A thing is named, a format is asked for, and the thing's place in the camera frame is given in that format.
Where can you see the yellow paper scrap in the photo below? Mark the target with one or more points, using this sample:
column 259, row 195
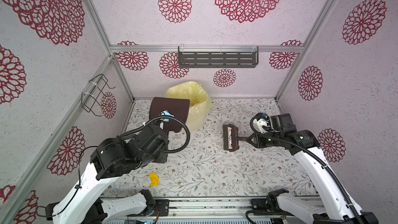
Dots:
column 154, row 179

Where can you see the bin with yellow-green bag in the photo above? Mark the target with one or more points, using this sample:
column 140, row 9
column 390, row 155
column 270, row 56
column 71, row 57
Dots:
column 200, row 102

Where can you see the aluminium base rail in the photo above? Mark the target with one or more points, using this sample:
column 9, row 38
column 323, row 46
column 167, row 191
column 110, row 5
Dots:
column 211, row 207

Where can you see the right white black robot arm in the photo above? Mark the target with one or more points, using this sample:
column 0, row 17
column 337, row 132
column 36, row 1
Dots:
column 336, row 204

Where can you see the dark grey wall shelf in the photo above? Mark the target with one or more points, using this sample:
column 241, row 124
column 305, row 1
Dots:
column 220, row 59

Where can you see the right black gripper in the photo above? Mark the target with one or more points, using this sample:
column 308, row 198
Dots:
column 256, row 139

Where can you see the light blue paper scrap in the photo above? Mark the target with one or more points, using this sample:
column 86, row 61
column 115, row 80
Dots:
column 166, row 113

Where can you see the dark brown plastic dustpan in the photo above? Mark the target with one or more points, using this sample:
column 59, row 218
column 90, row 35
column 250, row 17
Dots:
column 177, row 107

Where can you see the black wire wall rack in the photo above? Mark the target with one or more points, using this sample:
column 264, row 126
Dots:
column 99, row 101

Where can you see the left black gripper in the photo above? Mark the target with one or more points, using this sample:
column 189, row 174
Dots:
column 164, row 156

